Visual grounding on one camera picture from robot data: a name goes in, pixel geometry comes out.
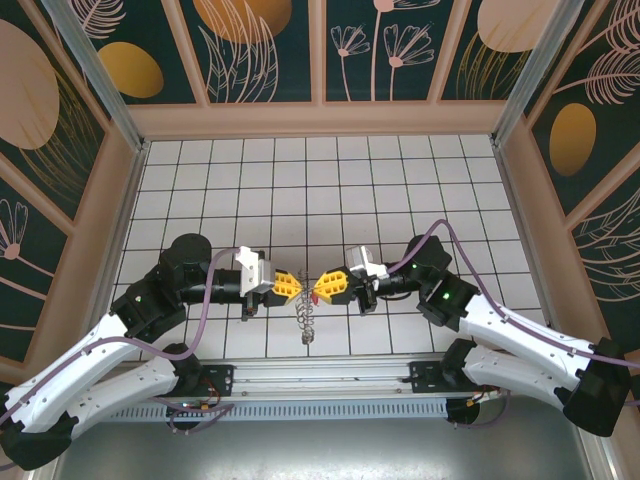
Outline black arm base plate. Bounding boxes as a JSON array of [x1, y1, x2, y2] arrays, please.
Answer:
[[195, 364, 236, 399], [408, 360, 454, 396]]

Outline aluminium frame post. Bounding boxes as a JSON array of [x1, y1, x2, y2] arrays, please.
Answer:
[[39, 0, 151, 154], [489, 0, 599, 146]]

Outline large metal keyring wire loops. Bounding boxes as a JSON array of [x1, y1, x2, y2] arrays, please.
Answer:
[[294, 267, 321, 347]]

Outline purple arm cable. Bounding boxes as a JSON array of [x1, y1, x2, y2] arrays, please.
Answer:
[[0, 247, 246, 436], [384, 219, 640, 431]]

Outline aluminium mounting rail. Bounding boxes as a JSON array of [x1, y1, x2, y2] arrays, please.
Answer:
[[194, 353, 466, 402]]

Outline grey metal sheet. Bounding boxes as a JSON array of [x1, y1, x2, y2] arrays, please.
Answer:
[[29, 399, 616, 480]]

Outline grey slotted cable duct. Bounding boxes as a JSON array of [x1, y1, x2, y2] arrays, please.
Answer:
[[107, 399, 449, 421]]

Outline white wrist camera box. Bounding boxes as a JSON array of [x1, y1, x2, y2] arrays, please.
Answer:
[[234, 245, 275, 297], [344, 244, 389, 284]]

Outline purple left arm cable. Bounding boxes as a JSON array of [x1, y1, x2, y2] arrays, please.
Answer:
[[0, 247, 246, 436]]

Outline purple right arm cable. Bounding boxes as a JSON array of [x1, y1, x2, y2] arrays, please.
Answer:
[[384, 219, 640, 431]]

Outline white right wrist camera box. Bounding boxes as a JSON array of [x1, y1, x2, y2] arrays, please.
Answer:
[[344, 244, 389, 284]]

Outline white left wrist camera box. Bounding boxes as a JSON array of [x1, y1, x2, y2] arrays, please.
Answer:
[[234, 245, 275, 297]]

